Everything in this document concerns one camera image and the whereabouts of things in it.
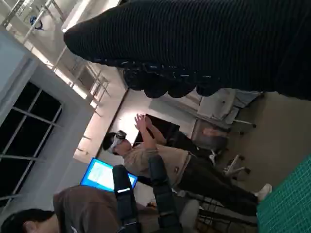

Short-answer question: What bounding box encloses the left bare robot hand blue tape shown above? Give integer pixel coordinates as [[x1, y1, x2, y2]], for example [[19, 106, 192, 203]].
[[111, 154, 183, 233]]

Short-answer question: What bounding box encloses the right black gloved robot hand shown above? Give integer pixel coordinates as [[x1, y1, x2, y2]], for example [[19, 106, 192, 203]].
[[63, 0, 311, 102]]

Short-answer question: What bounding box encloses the person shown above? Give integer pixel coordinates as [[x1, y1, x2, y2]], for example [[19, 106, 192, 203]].
[[0, 185, 161, 233], [102, 113, 273, 216]]

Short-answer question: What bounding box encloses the laptop with blue screen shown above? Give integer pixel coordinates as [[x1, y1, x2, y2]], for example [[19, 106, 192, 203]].
[[80, 157, 138, 194]]

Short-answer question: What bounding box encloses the black monitor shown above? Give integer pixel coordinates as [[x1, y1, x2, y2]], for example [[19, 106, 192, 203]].
[[133, 114, 181, 146]]

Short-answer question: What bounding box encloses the white VR headset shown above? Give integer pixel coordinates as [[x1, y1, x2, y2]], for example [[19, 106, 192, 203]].
[[110, 130, 127, 152]]

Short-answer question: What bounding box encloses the grey wheeled chair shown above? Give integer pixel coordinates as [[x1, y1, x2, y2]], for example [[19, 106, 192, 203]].
[[190, 117, 252, 182]]

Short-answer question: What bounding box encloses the green cutting mat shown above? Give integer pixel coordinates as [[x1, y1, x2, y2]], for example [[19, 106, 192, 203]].
[[256, 155, 311, 233]]

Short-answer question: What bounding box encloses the dark paned window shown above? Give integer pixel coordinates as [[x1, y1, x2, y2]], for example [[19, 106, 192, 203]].
[[0, 81, 63, 207]]

